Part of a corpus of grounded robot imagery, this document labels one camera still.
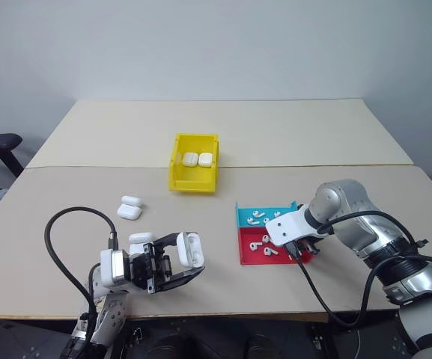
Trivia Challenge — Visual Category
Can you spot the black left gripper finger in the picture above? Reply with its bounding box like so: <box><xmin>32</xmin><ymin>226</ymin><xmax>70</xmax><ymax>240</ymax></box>
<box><xmin>159</xmin><ymin>266</ymin><xmax>206</xmax><ymax>293</ymax></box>
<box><xmin>151</xmin><ymin>232</ymin><xmax>181</xmax><ymax>251</ymax></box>

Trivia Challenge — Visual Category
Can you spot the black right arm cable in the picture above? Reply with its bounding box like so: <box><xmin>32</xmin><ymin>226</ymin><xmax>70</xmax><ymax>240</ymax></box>
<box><xmin>285</xmin><ymin>210</ymin><xmax>432</xmax><ymax>331</ymax></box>

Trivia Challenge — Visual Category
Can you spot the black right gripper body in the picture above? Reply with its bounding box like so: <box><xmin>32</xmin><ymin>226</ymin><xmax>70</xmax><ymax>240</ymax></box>
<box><xmin>283</xmin><ymin>239</ymin><xmax>320</xmax><ymax>261</ymax></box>

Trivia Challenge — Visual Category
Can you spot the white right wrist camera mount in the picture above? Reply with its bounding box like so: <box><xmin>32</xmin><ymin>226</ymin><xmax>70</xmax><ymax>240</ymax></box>
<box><xmin>264</xmin><ymin>208</ymin><xmax>337</xmax><ymax>248</ymax></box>

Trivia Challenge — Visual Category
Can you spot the yellow plastic bin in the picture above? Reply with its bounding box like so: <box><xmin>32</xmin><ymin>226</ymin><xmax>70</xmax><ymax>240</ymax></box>
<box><xmin>168</xmin><ymin>132</ymin><xmax>221</xmax><ymax>194</ymax></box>

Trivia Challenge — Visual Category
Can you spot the red plastic tray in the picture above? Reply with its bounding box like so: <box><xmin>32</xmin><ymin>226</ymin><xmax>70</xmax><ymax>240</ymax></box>
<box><xmin>236</xmin><ymin>225</ymin><xmax>314</xmax><ymax>266</ymax></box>

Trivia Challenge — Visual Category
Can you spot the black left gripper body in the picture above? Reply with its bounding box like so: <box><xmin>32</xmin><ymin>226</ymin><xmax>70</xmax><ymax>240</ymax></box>
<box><xmin>127</xmin><ymin>242</ymin><xmax>174</xmax><ymax>295</ymax></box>

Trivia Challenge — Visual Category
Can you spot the blue plastic tray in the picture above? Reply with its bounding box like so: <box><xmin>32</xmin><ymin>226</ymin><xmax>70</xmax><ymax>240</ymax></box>
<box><xmin>234</xmin><ymin>200</ymin><xmax>299</xmax><ymax>228</ymax></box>

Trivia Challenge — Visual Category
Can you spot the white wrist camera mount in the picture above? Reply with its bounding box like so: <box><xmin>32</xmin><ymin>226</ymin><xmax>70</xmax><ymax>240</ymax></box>
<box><xmin>264</xmin><ymin>208</ymin><xmax>337</xmax><ymax>248</ymax></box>
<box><xmin>98</xmin><ymin>248</ymin><xmax>133</xmax><ymax>289</ymax></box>

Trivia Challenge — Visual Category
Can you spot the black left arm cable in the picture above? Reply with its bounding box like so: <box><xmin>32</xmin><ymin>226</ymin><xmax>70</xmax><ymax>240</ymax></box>
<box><xmin>43</xmin><ymin>206</ymin><xmax>120</xmax><ymax>359</ymax></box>

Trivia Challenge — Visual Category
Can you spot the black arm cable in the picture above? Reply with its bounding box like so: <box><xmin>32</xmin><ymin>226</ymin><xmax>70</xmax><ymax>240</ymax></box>
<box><xmin>285</xmin><ymin>210</ymin><xmax>432</xmax><ymax>331</ymax></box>
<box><xmin>43</xmin><ymin>206</ymin><xmax>120</xmax><ymax>359</ymax></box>

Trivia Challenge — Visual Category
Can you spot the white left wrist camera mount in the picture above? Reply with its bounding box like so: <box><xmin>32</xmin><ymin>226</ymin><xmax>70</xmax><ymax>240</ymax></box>
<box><xmin>98</xmin><ymin>248</ymin><xmax>133</xmax><ymax>289</ymax></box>

